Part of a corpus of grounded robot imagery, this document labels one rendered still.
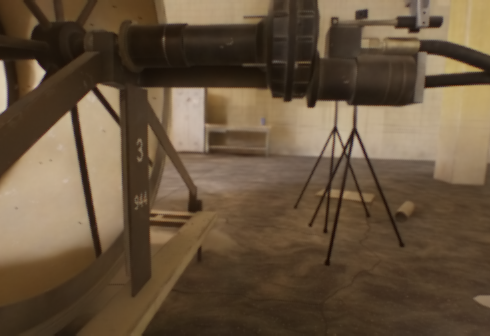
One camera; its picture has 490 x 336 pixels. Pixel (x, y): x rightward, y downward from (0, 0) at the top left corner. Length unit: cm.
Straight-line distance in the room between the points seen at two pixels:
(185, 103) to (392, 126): 621
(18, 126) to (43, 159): 133
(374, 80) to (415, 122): 900
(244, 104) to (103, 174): 747
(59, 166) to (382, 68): 167
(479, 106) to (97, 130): 498
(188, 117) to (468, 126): 640
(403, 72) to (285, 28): 31
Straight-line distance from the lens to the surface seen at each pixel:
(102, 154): 176
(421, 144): 984
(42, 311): 99
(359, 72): 76
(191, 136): 820
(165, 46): 81
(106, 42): 86
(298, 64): 68
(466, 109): 523
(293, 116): 881
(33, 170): 196
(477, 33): 545
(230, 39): 77
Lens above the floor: 69
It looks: 7 degrees down
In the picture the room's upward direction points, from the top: 2 degrees clockwise
